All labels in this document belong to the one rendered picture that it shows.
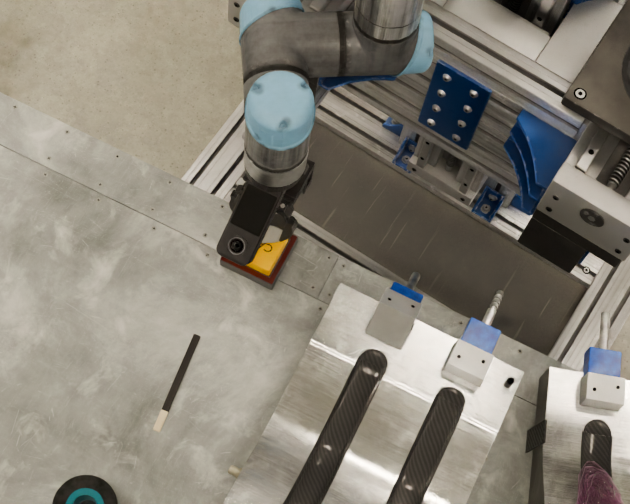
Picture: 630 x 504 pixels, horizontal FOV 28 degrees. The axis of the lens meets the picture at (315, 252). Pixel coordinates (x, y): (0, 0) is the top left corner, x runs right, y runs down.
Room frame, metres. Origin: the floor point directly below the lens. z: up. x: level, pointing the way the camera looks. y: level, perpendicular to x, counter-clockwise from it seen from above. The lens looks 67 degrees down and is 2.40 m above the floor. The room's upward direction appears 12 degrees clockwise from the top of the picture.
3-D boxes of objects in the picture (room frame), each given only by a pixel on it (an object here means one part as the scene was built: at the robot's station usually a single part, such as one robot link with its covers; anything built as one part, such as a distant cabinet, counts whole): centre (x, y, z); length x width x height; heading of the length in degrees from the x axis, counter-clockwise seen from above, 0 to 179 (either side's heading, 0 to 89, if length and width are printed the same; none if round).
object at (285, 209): (0.67, 0.07, 0.99); 0.09 x 0.08 x 0.12; 165
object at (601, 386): (0.57, -0.40, 0.86); 0.13 x 0.05 x 0.05; 2
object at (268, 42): (0.76, 0.08, 1.15); 0.11 x 0.11 x 0.08; 16
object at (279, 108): (0.67, 0.07, 1.15); 0.09 x 0.08 x 0.11; 16
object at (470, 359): (0.56, -0.23, 0.89); 0.13 x 0.05 x 0.05; 165
